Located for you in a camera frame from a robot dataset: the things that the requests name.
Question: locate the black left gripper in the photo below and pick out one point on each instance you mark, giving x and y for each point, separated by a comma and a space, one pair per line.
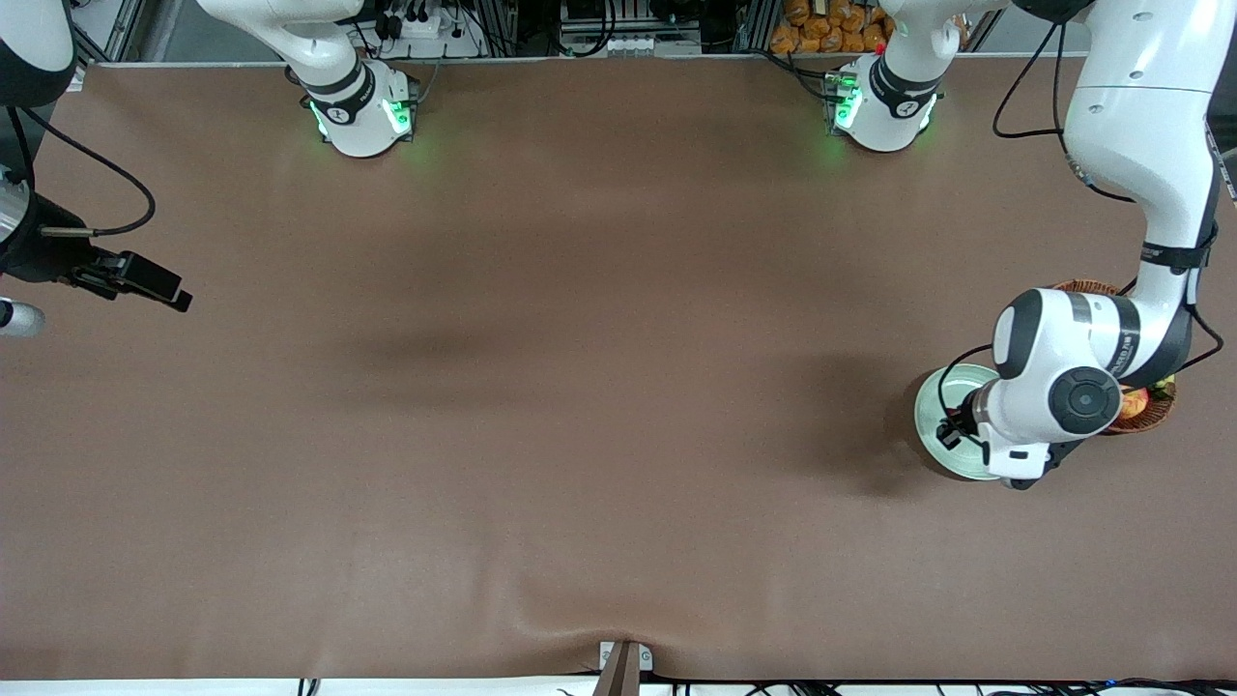
963, 410

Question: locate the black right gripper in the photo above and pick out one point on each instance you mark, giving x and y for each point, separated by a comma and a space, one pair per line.
39, 253

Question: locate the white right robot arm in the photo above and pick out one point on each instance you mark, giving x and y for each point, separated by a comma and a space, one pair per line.
358, 116

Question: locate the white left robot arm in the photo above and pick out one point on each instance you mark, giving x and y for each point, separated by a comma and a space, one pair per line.
1140, 126

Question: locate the pale green plate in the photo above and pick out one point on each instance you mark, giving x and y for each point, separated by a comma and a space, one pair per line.
928, 406

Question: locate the red apple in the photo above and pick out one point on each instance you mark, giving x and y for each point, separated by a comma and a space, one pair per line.
1134, 402

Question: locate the brown wicker basket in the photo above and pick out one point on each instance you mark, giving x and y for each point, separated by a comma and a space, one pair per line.
1155, 416

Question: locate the yellow banana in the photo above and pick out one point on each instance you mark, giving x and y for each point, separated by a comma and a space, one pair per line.
1163, 387

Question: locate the brown table cover cloth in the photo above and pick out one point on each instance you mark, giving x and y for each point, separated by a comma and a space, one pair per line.
618, 242

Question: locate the white power strip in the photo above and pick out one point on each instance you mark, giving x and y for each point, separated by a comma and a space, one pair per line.
435, 43

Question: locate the orange bread roll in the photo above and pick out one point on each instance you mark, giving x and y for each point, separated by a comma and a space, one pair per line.
783, 39
796, 10
875, 35
833, 39
854, 41
810, 42

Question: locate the white connector strip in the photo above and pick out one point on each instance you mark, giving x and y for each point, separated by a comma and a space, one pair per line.
628, 44

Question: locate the metal table bracket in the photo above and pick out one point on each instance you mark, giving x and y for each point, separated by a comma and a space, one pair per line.
623, 672

